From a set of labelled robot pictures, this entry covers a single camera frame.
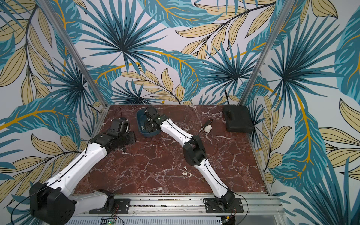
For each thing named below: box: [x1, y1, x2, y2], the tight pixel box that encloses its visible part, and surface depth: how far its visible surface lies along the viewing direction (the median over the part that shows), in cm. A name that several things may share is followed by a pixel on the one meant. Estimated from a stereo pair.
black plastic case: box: [223, 105, 255, 133], surface depth 108 cm
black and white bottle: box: [198, 118, 213, 134], surface depth 105 cm
